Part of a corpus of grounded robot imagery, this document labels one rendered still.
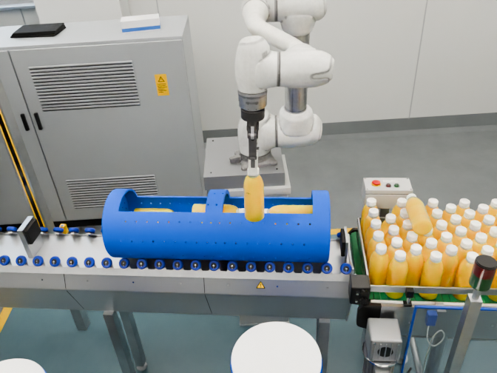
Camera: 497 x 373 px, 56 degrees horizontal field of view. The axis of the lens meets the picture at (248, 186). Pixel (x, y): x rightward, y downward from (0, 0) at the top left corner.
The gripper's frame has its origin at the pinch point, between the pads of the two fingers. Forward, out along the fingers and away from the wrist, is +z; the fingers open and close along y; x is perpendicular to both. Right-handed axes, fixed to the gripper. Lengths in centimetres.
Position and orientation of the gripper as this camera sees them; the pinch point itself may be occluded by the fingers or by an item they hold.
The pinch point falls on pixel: (253, 163)
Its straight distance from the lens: 156.8
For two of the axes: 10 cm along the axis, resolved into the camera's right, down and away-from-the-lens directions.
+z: 0.1, 8.4, 5.4
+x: 10.0, 0.1, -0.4
